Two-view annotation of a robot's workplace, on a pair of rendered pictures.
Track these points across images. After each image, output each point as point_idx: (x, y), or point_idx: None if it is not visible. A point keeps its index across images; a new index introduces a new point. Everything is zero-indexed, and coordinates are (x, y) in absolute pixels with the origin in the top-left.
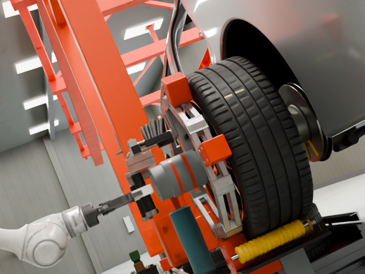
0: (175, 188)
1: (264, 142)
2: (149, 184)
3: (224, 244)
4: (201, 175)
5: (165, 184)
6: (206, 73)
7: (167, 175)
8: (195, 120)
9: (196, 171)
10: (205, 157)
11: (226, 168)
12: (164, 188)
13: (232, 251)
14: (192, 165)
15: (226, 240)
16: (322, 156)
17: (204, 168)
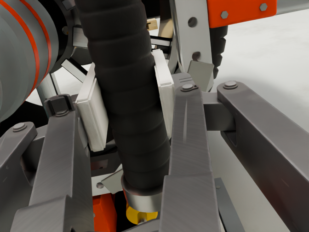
0: (26, 93)
1: None
2: (160, 49)
3: (101, 207)
4: (54, 61)
5: (14, 75)
6: None
7: (13, 40)
8: None
9: (53, 46)
10: (253, 0)
11: (72, 52)
12: (10, 92)
13: (107, 215)
14: (47, 27)
15: (93, 199)
16: None
17: (189, 31)
